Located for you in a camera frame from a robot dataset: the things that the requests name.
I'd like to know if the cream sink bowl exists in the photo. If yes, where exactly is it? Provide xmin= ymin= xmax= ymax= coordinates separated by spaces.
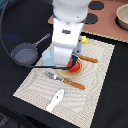
xmin=116 ymin=4 xmax=128 ymax=30

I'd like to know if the wooden handled toy knife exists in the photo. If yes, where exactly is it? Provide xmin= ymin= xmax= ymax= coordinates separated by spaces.
xmin=79 ymin=55 xmax=98 ymax=63

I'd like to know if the red toy tomato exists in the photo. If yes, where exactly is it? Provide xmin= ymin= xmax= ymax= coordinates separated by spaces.
xmin=68 ymin=61 xmax=80 ymax=72

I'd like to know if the grey frying pan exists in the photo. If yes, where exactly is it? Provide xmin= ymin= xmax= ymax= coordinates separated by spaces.
xmin=11 ymin=34 xmax=49 ymax=65

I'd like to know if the white toy fish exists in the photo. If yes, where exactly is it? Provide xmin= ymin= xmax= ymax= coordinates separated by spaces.
xmin=46 ymin=89 xmax=65 ymax=112

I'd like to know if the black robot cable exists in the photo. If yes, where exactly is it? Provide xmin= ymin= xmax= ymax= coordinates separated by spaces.
xmin=0 ymin=6 xmax=72 ymax=70

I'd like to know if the wooden toy stove board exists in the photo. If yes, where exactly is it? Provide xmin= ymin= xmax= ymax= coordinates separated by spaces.
xmin=47 ymin=0 xmax=128 ymax=44

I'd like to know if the light blue milk carton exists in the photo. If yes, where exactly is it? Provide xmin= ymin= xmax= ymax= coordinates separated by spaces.
xmin=42 ymin=49 xmax=54 ymax=66

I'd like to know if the woven beige placemat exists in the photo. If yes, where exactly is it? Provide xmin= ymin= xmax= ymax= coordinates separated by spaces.
xmin=14 ymin=39 xmax=114 ymax=128

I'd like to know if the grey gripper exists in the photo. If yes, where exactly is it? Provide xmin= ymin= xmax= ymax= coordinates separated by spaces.
xmin=69 ymin=37 xmax=82 ymax=68

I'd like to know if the wooden handled toy fork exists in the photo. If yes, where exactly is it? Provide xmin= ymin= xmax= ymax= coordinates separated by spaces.
xmin=44 ymin=72 xmax=85 ymax=90

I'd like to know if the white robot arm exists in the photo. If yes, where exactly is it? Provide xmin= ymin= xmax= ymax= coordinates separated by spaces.
xmin=52 ymin=0 xmax=91 ymax=66

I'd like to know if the round wooden plate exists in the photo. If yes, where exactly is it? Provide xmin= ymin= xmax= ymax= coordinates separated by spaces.
xmin=56 ymin=59 xmax=83 ymax=79

